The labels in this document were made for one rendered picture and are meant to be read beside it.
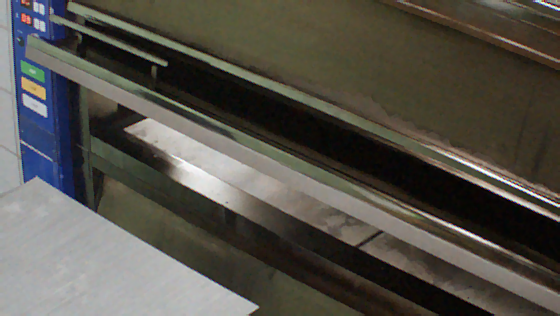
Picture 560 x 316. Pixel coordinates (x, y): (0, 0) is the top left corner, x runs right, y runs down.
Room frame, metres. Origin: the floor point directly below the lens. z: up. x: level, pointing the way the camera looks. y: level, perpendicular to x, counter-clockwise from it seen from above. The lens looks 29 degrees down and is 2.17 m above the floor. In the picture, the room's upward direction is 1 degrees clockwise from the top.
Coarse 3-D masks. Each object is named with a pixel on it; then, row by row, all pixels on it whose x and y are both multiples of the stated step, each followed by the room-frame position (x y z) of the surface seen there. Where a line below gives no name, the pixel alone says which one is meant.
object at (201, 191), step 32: (128, 160) 1.79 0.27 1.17; (160, 160) 1.77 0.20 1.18; (192, 192) 1.67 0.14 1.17; (224, 192) 1.66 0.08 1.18; (224, 224) 1.62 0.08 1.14; (256, 224) 1.57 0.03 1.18; (288, 224) 1.57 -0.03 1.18; (288, 256) 1.52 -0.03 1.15; (320, 256) 1.47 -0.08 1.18; (352, 256) 1.47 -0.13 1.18; (352, 288) 1.43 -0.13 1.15; (384, 288) 1.38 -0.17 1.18; (416, 288) 1.38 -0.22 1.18
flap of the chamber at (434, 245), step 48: (96, 48) 1.78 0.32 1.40; (144, 48) 1.81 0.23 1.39; (192, 96) 1.57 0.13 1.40; (240, 96) 1.60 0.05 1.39; (240, 144) 1.39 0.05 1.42; (288, 144) 1.42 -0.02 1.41; (336, 144) 1.44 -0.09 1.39; (336, 192) 1.27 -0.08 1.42; (432, 192) 1.31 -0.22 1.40; (480, 192) 1.33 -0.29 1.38; (432, 240) 1.16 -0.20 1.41; (528, 240) 1.18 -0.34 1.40; (528, 288) 1.05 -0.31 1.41
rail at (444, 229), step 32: (96, 64) 1.62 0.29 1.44; (160, 96) 1.51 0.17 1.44; (224, 128) 1.41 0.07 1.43; (288, 160) 1.33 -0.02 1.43; (352, 192) 1.25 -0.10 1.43; (384, 192) 1.24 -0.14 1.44; (416, 224) 1.18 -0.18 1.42; (448, 224) 1.16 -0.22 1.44; (480, 256) 1.11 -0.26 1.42; (512, 256) 1.08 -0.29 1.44
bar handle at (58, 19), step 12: (60, 24) 1.76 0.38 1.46; (72, 24) 1.74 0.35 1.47; (84, 36) 1.72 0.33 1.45; (96, 36) 1.69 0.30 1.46; (108, 36) 1.67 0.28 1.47; (84, 48) 1.71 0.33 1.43; (120, 48) 1.64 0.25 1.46; (132, 48) 1.62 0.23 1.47; (156, 60) 1.58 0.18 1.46; (168, 60) 1.57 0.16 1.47; (156, 72) 1.58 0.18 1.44; (156, 84) 1.58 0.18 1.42
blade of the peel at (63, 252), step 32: (32, 192) 1.64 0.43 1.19; (0, 224) 1.53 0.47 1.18; (32, 224) 1.54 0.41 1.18; (64, 224) 1.54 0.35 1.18; (96, 224) 1.54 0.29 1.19; (0, 256) 1.44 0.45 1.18; (32, 256) 1.44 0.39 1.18; (64, 256) 1.45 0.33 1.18; (96, 256) 1.45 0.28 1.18; (128, 256) 1.45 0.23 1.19; (160, 256) 1.45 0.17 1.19; (0, 288) 1.35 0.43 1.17; (32, 288) 1.36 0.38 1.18; (64, 288) 1.36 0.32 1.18; (96, 288) 1.36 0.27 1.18; (128, 288) 1.37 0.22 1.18; (160, 288) 1.37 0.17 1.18; (192, 288) 1.37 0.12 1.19; (224, 288) 1.37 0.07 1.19
